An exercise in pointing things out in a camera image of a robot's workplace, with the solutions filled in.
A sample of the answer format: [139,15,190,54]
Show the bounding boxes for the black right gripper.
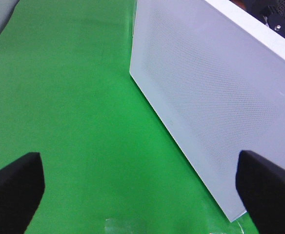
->
[235,0,285,39]

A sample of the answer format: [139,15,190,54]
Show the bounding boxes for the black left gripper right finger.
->
[235,150,285,234]

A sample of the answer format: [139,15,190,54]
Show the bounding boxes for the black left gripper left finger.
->
[0,152,45,234]

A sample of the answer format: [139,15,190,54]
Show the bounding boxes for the clear tape strip on table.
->
[104,218,245,234]

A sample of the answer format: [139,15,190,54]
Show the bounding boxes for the white microwave door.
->
[130,0,285,221]

